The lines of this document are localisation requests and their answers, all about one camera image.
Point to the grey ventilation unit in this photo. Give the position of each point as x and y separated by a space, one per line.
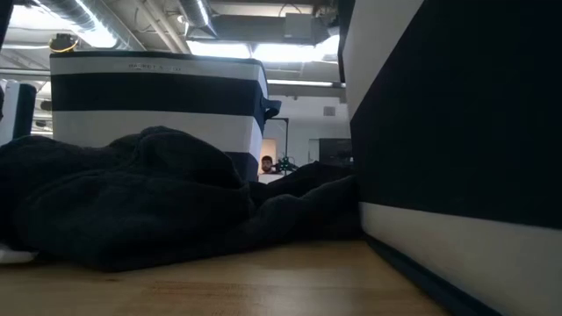
268 28

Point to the person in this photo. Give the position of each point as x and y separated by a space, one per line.
266 164

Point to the navy white striped fabric bin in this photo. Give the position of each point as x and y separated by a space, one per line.
153 92
461 131

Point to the grey T-shirt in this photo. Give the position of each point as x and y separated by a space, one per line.
15 255

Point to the black yellow round device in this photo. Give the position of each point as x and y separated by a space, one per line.
63 43

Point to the navy garment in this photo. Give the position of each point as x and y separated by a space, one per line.
110 197

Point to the ceiling light panel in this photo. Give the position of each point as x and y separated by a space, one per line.
219 49

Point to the white counter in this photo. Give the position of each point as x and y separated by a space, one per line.
270 178

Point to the black upright pillar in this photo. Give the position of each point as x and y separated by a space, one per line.
26 112

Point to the silver spiral duct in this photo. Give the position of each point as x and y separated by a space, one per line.
197 15
88 22

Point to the black door frame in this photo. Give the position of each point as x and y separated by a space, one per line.
287 140

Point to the plain black garment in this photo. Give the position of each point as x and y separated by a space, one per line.
298 202

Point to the black monitor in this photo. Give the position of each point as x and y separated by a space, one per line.
336 151

